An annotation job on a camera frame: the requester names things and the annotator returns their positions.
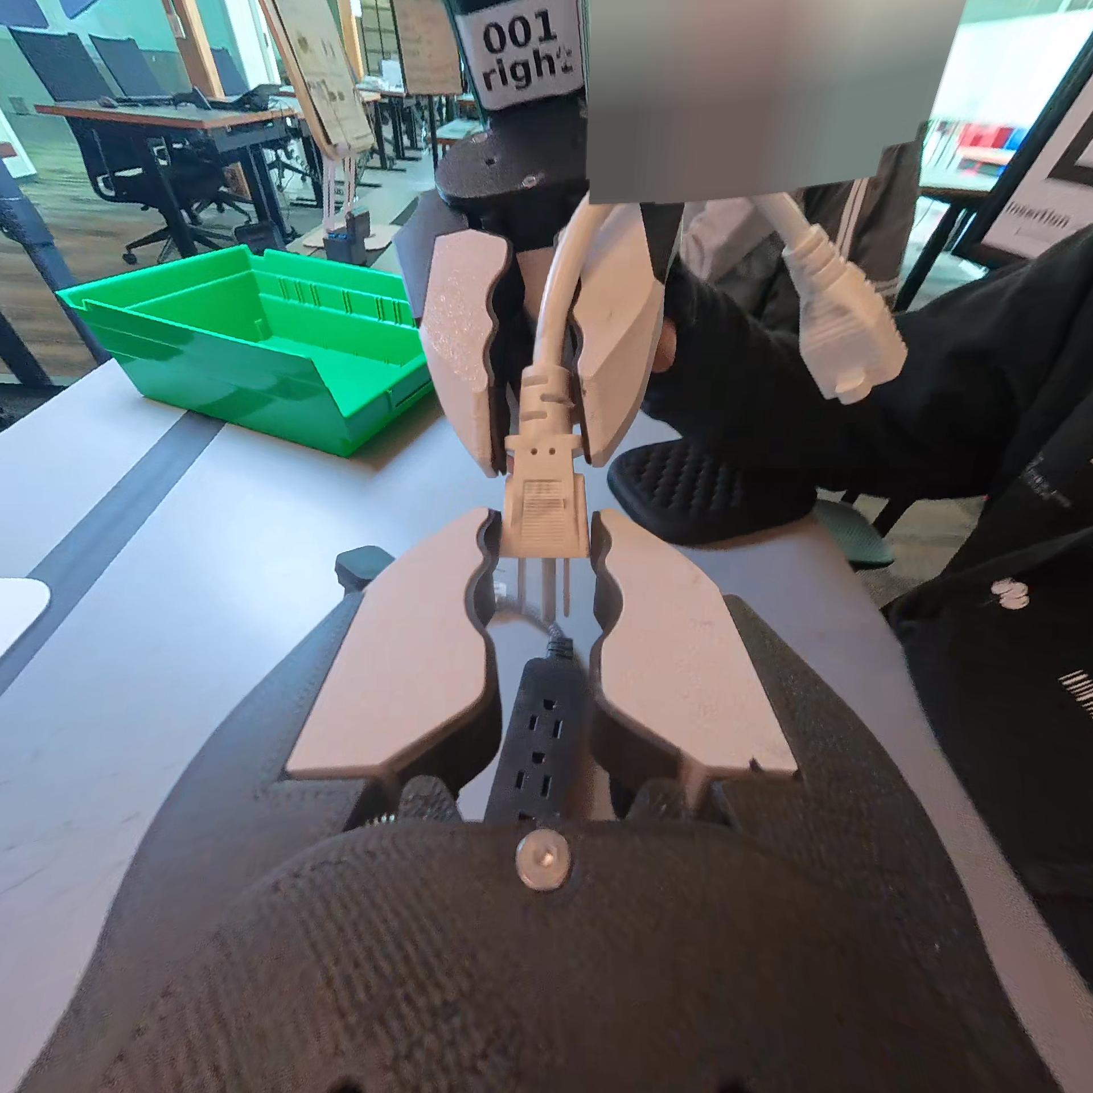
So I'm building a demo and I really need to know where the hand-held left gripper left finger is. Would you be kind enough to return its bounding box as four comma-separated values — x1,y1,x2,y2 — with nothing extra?
284,508,504,783

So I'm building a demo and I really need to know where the green storage bin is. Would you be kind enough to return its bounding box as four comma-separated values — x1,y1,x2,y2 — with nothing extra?
55,246,437,459

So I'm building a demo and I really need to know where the teal chair seat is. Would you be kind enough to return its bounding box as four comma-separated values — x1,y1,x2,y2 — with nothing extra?
811,500,897,572

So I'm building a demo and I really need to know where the white extension cord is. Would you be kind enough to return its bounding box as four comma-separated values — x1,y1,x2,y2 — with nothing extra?
501,193,909,619

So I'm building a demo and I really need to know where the person's right forearm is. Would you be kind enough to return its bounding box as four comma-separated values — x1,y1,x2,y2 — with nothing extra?
661,257,1026,502

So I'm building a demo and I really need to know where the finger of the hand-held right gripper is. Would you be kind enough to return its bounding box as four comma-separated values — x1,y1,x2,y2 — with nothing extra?
417,231,516,479
570,207,668,470

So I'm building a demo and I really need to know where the black framed white sign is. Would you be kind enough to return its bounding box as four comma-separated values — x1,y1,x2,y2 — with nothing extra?
893,55,1093,313

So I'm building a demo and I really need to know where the person's black clothed torso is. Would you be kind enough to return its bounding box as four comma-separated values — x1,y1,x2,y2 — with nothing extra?
884,231,1093,898

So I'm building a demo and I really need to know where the black jacket with white stripes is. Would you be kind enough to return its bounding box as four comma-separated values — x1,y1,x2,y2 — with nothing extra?
683,141,928,319

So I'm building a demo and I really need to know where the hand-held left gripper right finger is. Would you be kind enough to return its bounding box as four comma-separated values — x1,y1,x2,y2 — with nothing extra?
590,508,802,785

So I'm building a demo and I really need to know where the plywood poster board stand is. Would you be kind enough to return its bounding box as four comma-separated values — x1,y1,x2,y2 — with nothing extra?
261,0,378,249
388,0,466,99

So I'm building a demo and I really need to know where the black office chair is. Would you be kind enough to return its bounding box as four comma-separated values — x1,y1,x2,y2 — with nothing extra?
64,115,258,266

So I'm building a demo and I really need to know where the small blue black device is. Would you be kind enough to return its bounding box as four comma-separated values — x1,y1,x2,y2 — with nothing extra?
324,210,372,266

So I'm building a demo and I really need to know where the wooden desk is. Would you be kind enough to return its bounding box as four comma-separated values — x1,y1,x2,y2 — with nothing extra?
34,86,301,249

